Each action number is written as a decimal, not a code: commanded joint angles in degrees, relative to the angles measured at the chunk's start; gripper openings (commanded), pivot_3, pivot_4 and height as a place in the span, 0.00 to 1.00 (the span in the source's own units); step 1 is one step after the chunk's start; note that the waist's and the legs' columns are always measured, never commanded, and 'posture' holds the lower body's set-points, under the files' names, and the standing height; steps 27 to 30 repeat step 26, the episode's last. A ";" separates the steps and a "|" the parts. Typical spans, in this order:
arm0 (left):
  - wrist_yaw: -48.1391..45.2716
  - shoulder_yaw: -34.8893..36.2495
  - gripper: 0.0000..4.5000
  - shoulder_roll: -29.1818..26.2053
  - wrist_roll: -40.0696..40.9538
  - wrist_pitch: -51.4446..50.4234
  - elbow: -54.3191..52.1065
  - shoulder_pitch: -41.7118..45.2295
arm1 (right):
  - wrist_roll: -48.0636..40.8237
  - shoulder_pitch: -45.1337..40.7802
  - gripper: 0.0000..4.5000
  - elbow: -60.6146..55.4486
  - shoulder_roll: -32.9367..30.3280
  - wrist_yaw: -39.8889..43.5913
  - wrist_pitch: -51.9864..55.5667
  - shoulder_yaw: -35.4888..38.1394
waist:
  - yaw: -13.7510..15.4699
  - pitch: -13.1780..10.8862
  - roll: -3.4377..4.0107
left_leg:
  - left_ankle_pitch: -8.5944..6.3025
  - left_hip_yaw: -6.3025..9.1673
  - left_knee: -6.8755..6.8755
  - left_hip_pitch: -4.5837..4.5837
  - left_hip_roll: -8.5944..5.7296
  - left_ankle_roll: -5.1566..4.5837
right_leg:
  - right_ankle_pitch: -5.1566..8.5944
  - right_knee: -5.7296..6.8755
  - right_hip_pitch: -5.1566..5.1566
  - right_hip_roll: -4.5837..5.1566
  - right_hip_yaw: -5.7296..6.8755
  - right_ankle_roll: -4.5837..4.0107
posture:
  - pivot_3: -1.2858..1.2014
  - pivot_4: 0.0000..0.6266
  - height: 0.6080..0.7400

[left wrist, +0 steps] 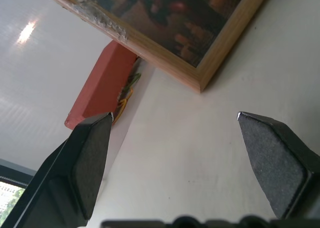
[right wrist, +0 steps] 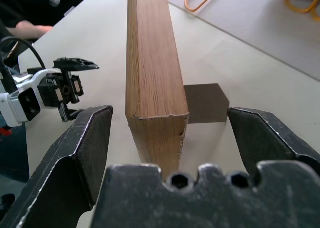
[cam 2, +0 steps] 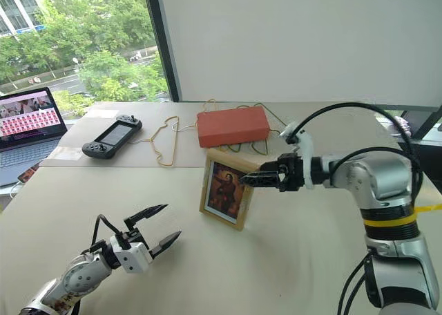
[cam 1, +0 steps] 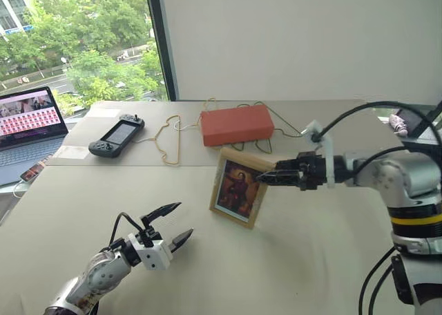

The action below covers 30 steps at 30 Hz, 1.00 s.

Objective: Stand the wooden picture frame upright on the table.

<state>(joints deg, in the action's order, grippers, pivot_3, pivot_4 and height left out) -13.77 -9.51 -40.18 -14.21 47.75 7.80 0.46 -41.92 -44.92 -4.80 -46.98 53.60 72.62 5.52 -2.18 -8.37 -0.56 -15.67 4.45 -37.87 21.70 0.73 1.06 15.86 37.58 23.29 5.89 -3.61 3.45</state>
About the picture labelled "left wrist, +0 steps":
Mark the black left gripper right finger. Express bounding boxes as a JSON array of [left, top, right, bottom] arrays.
[[236, 111, 320, 220]]

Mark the dark window frame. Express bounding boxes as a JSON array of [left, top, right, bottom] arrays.
[[0, 158, 37, 187]]

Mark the red rectangular box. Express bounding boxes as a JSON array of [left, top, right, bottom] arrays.
[[64, 39, 139, 130]]

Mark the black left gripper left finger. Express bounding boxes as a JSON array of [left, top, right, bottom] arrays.
[[0, 112, 115, 228]]

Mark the wooden picture frame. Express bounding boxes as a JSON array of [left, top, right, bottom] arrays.
[[41, 0, 272, 94]]

